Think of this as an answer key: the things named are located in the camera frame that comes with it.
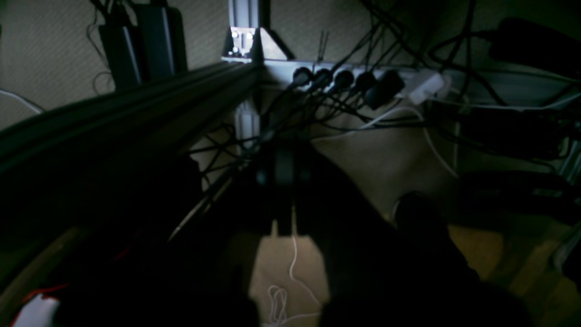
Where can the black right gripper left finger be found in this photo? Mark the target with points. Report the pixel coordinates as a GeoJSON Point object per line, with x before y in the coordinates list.
{"type": "Point", "coordinates": [151, 266]}

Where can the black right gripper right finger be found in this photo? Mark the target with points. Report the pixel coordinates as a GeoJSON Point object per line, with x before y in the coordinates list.
{"type": "Point", "coordinates": [410, 274]}

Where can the white power strip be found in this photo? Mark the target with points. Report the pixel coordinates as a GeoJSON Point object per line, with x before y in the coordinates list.
{"type": "Point", "coordinates": [376, 85]}

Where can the black power adapter brick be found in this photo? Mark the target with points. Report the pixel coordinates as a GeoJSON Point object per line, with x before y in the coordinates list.
{"type": "Point", "coordinates": [123, 61]}

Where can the aluminium frame post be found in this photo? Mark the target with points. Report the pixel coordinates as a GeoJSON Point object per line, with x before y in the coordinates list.
{"type": "Point", "coordinates": [251, 43]}

